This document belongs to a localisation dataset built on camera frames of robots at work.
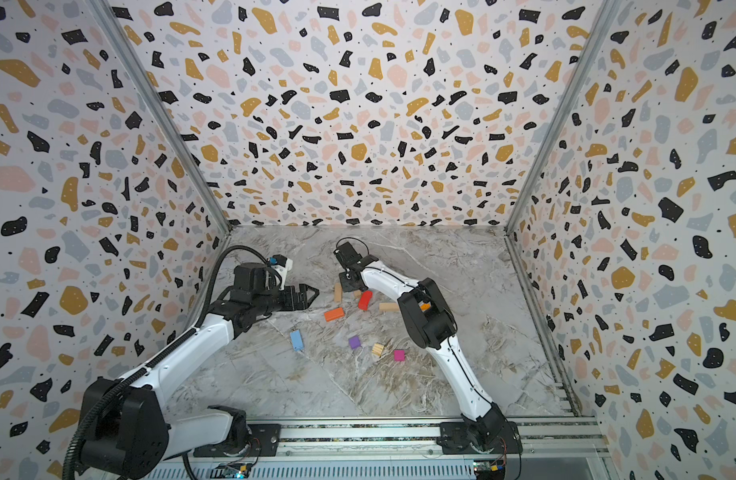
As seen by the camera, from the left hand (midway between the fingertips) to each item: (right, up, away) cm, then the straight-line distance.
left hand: (306, 288), depth 83 cm
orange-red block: (+5, -10, +15) cm, 18 cm away
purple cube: (+12, -17, +9) cm, 23 cm away
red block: (+15, -6, +16) cm, 23 cm away
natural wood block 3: (+23, -8, +17) cm, 30 cm away
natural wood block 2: (+12, -4, +17) cm, 22 cm away
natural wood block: (+5, -4, +19) cm, 20 cm away
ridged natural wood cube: (+19, -19, +6) cm, 28 cm away
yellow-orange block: (+31, -2, -17) cm, 35 cm away
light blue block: (-5, -17, +7) cm, 19 cm away
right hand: (+8, +2, +20) cm, 22 cm away
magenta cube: (+26, -20, +5) cm, 33 cm away
